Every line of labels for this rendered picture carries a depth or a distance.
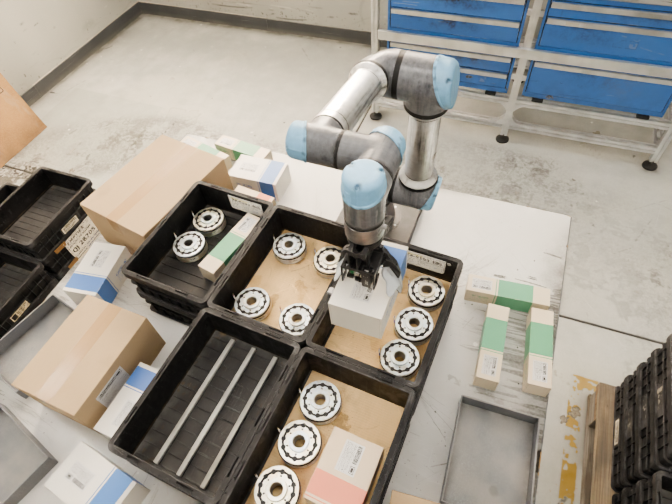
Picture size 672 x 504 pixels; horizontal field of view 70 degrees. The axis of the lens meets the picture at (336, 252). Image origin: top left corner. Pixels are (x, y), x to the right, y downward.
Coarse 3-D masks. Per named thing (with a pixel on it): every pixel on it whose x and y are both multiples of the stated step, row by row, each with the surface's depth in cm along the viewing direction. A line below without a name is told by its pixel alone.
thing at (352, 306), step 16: (400, 256) 108; (336, 288) 104; (352, 288) 103; (368, 288) 103; (384, 288) 103; (336, 304) 101; (352, 304) 101; (368, 304) 101; (384, 304) 100; (336, 320) 106; (352, 320) 103; (368, 320) 101; (384, 320) 103
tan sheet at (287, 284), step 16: (272, 256) 149; (256, 272) 146; (272, 272) 145; (288, 272) 145; (304, 272) 144; (272, 288) 142; (288, 288) 141; (304, 288) 141; (320, 288) 141; (272, 304) 138; (288, 304) 138; (272, 320) 135
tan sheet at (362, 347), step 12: (408, 276) 141; (444, 288) 138; (396, 300) 136; (396, 312) 134; (432, 312) 133; (336, 336) 131; (348, 336) 130; (360, 336) 130; (384, 336) 130; (396, 336) 129; (336, 348) 128; (348, 348) 128; (360, 348) 128; (372, 348) 128; (420, 348) 127; (360, 360) 126; (372, 360) 126; (396, 360) 125; (420, 360) 125
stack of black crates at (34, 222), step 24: (48, 168) 218; (24, 192) 214; (48, 192) 224; (72, 192) 223; (0, 216) 206; (24, 216) 216; (48, 216) 214; (72, 216) 208; (0, 240) 201; (24, 240) 207; (48, 240) 200; (48, 264) 203
